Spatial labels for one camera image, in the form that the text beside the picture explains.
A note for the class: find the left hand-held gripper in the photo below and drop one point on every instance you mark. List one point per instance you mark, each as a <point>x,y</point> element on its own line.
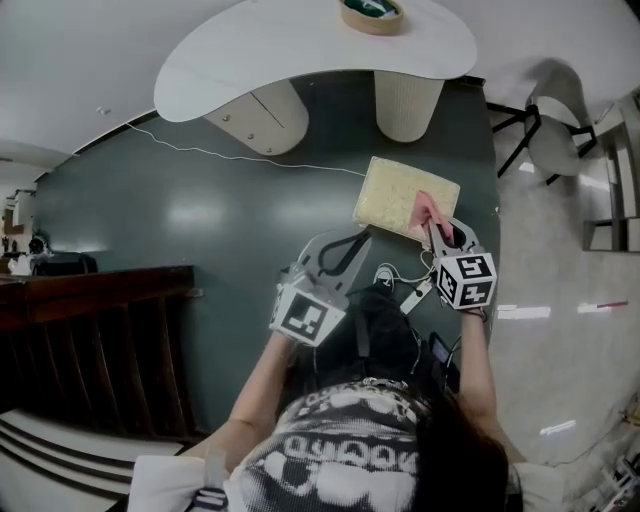
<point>306,320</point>

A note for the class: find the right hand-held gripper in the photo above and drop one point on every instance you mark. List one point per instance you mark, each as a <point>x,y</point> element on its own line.
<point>467,280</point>

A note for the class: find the pink cloth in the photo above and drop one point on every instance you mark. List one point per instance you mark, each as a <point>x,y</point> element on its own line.
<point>425,212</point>

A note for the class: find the beige cushioned seat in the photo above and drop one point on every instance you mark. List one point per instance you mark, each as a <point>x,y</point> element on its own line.
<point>387,192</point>

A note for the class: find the person's left forearm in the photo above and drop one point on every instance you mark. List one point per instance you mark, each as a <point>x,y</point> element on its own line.
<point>262,385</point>

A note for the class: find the person's right forearm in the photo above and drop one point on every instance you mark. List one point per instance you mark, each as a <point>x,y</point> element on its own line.
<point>477,370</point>

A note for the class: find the person's black and white top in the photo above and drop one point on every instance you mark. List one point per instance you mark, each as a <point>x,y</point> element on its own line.
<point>340,450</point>

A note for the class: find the person's white shoe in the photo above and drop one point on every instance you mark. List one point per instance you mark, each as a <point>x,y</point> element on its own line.
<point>386,276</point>

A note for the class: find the person's black trousers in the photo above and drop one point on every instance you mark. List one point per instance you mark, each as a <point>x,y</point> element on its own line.
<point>385,330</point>

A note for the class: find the ribbed beige table leg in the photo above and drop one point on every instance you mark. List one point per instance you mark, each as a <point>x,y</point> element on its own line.
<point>407,105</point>

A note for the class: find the grey chair with black legs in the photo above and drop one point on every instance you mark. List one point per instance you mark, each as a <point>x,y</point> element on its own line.
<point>555,130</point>

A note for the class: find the grey shelf unit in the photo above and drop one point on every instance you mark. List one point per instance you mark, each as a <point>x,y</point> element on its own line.
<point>612,200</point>

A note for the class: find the dark green rug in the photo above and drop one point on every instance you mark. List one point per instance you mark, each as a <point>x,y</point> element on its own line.
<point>175,210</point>

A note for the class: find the white curved table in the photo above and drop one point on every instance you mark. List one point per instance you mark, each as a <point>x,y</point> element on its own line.
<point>310,50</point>

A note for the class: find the round wooden tray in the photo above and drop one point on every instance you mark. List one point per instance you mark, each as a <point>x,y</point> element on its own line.
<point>372,20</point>

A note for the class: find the black bag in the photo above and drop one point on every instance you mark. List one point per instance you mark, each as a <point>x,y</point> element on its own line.
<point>65,262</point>

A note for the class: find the dark wooden railing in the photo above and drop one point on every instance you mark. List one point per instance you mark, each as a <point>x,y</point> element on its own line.
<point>75,340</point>

